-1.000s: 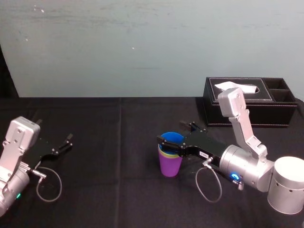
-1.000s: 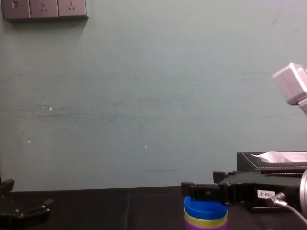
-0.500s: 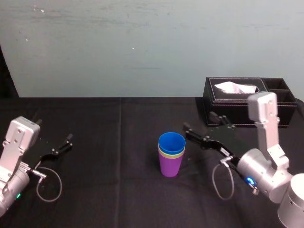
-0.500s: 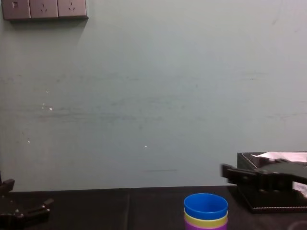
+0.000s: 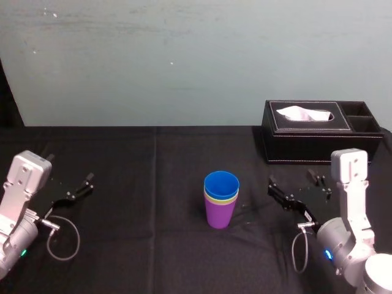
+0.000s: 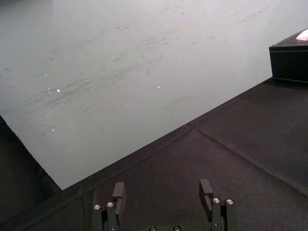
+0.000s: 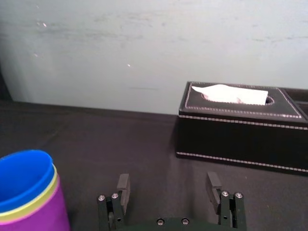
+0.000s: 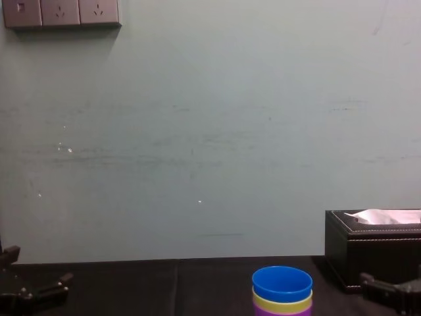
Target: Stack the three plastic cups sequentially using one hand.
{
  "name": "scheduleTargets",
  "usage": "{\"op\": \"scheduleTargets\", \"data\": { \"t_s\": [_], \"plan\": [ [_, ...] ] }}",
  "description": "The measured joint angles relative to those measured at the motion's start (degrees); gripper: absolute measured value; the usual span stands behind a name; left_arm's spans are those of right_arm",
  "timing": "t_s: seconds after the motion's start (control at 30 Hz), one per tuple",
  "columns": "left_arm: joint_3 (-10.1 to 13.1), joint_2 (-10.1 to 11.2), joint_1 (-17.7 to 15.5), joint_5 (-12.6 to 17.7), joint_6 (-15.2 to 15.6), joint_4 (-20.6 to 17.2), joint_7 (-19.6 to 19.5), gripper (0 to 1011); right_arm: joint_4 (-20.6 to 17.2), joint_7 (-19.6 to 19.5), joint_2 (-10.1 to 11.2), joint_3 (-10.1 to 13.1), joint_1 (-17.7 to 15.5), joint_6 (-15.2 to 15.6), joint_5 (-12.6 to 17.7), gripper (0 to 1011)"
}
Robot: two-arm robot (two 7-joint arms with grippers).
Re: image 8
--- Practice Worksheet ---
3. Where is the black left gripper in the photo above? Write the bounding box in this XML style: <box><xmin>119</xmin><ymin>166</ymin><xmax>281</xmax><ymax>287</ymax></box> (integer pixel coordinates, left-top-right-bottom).
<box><xmin>0</xmin><ymin>245</ymin><xmax>74</xmax><ymax>316</ymax></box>

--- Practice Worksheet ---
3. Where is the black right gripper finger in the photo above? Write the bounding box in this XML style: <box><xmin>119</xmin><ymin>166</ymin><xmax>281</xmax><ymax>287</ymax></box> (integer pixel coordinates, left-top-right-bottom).
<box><xmin>359</xmin><ymin>272</ymin><xmax>421</xmax><ymax>312</ymax></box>

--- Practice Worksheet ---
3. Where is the black leather tissue box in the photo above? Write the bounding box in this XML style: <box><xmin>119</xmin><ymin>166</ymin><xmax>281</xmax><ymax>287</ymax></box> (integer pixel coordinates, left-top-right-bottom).
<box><xmin>324</xmin><ymin>209</ymin><xmax>421</xmax><ymax>294</ymax></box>

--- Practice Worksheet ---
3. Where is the white paper tissue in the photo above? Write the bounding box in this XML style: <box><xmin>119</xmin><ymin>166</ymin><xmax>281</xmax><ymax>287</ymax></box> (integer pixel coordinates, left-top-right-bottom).
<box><xmin>343</xmin><ymin>208</ymin><xmax>421</xmax><ymax>226</ymax></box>

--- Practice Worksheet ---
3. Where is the blue plastic cup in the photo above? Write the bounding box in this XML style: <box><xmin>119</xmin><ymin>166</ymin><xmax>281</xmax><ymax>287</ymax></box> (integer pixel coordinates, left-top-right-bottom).
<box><xmin>251</xmin><ymin>265</ymin><xmax>313</xmax><ymax>304</ymax></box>

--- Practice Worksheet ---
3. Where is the purple plastic cup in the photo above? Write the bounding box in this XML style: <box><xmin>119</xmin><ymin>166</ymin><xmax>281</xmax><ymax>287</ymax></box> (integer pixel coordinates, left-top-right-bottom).
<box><xmin>253</xmin><ymin>297</ymin><xmax>313</xmax><ymax>316</ymax></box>

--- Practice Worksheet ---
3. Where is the black table cloth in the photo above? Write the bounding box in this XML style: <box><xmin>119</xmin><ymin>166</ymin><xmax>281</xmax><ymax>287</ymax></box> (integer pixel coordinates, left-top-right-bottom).
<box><xmin>0</xmin><ymin>252</ymin><xmax>421</xmax><ymax>316</ymax></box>

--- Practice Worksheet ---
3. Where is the yellow plastic cup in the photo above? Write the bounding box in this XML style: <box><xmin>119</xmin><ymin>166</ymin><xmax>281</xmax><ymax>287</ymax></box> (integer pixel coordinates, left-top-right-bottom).
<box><xmin>252</xmin><ymin>285</ymin><xmax>313</xmax><ymax>312</ymax></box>

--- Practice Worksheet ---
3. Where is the grey wall switch plate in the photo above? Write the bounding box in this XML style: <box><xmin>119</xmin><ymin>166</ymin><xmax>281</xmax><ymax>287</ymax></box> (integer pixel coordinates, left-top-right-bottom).
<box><xmin>2</xmin><ymin>0</ymin><xmax>43</xmax><ymax>28</ymax></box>

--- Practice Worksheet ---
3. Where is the grey wall socket plate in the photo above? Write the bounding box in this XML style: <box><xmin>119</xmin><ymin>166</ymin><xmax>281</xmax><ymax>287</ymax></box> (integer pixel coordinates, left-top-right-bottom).
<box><xmin>40</xmin><ymin>0</ymin><xmax>81</xmax><ymax>26</ymax></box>
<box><xmin>78</xmin><ymin>0</ymin><xmax>120</xmax><ymax>25</ymax></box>

